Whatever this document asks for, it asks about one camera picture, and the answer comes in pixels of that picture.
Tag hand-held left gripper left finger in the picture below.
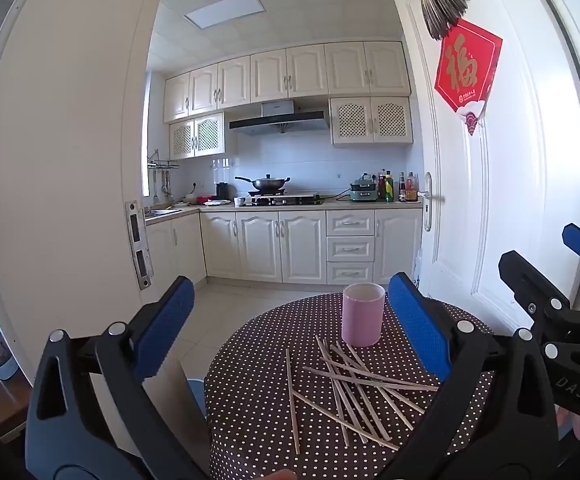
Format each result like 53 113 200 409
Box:
24 276 208 480

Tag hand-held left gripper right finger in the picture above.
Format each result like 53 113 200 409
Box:
367 272 562 480

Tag pink cup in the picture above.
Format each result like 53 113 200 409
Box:
341 282 385 348

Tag bundle of wooden chopsticks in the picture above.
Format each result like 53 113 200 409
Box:
285 334 441 456

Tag person's right hand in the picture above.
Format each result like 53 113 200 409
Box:
557 406 580 442

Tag beige cardboard sheet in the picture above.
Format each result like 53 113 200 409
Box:
142 360 208 466

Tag blue stool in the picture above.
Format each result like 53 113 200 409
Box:
187 379 209 418

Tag metal door lock plate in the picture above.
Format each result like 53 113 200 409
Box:
124 201 155 292

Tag white cabinet drawer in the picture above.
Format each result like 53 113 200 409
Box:
327 236 375 262
327 262 375 285
326 210 375 236

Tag brown polka dot tablecloth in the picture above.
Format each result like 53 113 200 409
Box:
204 292 496 480

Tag white base cabinets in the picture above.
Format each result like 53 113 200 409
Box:
144 207 423 286

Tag row of condiment bottles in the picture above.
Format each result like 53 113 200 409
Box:
378 169 421 204

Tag beige kitchen countertop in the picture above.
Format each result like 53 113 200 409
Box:
144 200 423 218

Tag green electric cooker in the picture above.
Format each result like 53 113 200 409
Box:
349 175 379 202

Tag gas stove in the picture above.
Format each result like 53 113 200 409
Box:
247 192 325 207

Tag metal wok with lid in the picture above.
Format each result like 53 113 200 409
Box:
235 174 291 195

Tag kitchen window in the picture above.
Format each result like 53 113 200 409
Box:
142 72 151 196

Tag white lattice door cabinet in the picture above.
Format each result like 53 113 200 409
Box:
169 112 227 161
329 96 415 148

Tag plain white door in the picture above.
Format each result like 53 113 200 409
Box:
0 0 181 396

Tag red paper door decoration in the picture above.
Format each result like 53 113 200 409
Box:
434 19 503 137

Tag black range hood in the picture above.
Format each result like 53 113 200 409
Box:
229 101 331 137

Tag hanging feather fan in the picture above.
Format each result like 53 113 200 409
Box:
416 0 471 42

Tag ceiling light panel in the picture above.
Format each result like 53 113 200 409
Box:
184 0 265 30

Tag metal door handle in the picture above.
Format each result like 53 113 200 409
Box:
418 172 446 233

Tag metal wall utensil rack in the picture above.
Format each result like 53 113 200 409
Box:
147 150 181 170

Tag white upper wall cabinets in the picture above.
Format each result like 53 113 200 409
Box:
164 41 411 123

